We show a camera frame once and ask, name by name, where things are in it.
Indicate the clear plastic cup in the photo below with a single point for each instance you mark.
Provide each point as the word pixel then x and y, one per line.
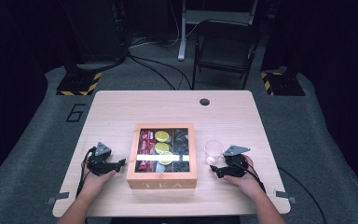
pixel 213 149

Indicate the hazard striped stand base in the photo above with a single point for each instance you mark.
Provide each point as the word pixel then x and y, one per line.
pixel 284 85
pixel 77 85

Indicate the grey floor carpet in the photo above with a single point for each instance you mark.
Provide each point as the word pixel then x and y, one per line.
pixel 28 140

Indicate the person's right hand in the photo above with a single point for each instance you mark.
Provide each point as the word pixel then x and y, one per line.
pixel 248 185

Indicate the wooden tea box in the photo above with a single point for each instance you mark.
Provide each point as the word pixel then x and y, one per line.
pixel 161 182

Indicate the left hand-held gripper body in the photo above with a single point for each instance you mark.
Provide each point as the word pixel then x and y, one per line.
pixel 99 161

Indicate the grey table clamp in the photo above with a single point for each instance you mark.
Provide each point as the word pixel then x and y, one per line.
pixel 284 195
pixel 59 196

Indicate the white capsule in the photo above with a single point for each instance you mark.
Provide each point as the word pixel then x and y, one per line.
pixel 160 168

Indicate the white desk stand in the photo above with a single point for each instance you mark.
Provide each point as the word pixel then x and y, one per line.
pixel 182 37

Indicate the red stick packet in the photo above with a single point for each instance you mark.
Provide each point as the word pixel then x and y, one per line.
pixel 142 143
pixel 150 141

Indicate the black folding chair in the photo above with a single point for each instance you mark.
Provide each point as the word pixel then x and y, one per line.
pixel 223 53

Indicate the person's left hand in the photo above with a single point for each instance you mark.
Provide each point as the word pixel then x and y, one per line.
pixel 93 185

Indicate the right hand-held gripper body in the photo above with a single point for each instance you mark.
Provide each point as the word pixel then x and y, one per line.
pixel 237 165

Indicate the green lid capsule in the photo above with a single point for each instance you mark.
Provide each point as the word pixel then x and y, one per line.
pixel 162 136
pixel 167 161
pixel 162 148

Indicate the dark pyramid tea bag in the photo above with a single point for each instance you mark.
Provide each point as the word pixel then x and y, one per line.
pixel 181 140
pixel 181 166

